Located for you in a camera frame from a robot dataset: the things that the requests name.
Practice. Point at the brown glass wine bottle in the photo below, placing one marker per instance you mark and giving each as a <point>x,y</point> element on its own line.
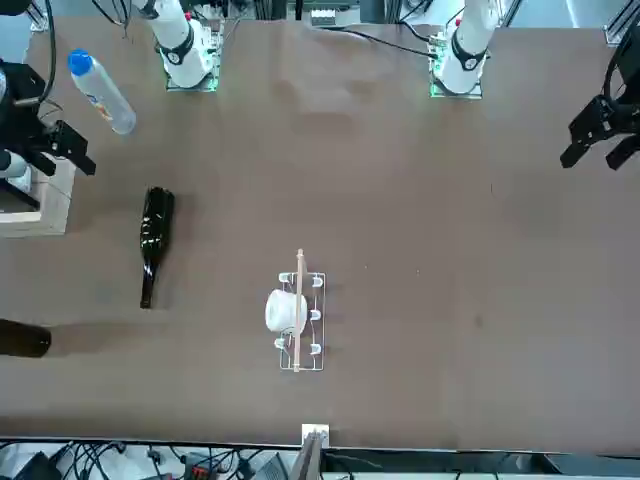
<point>22,339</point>

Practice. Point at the large black power adapter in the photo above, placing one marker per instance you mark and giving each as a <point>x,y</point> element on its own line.
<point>35,467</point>

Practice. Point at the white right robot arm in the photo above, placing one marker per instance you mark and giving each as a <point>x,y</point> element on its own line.
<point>182,45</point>

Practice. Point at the black ribbed power adapter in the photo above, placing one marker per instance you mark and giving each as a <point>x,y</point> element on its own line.
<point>272,467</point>

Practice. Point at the white cup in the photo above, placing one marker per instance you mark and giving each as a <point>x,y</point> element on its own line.
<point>280,310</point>

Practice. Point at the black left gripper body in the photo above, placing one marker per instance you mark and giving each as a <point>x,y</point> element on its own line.
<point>627,115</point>

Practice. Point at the aluminium frame corner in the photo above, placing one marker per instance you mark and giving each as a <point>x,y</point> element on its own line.
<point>40,20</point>
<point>617,30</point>

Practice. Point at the grey power strip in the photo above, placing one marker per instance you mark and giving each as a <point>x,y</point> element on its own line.
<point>322,17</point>

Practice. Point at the red black device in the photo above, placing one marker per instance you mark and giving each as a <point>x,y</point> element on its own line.
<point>200,467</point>

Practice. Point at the light wooden box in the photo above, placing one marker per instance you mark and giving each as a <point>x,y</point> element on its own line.
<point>50,210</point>

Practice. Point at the black label dispenser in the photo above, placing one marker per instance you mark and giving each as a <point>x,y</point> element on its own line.
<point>15,197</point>

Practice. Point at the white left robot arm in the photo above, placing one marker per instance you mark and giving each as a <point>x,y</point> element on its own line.
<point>465,45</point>

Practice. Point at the black glass wine bottle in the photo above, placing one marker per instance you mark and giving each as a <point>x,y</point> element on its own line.
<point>156,225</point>

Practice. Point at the clear plastic bottle blue cap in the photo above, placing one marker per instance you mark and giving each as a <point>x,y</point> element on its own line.
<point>102,95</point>

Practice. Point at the aluminium camera post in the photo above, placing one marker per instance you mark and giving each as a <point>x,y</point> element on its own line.
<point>315,432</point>

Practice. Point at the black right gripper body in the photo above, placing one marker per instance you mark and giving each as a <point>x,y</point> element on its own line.
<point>22,85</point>

